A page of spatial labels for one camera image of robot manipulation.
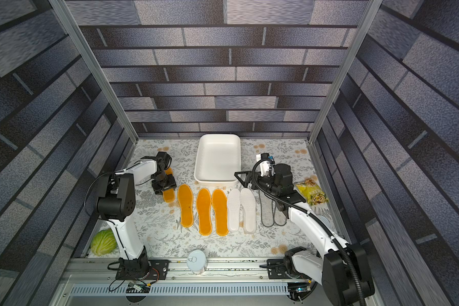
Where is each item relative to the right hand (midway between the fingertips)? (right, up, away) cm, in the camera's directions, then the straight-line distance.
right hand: (239, 173), depth 78 cm
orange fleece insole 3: (-17, -16, +15) cm, 28 cm away
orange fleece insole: (-35, -12, +17) cm, 41 cm away
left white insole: (-2, -18, +12) cm, 22 cm away
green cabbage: (-55, -27, -4) cm, 61 cm away
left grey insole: (+14, -18, +12) cm, 26 cm away
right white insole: (+5, -15, +15) cm, 22 cm away
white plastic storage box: (-11, +6, +30) cm, 32 cm away
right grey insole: (+19, -22, +9) cm, 30 cm away
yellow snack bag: (+36, -9, +13) cm, 39 cm away
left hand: (-35, -10, +19) cm, 41 cm away
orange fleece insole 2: (-27, -13, +18) cm, 35 cm away
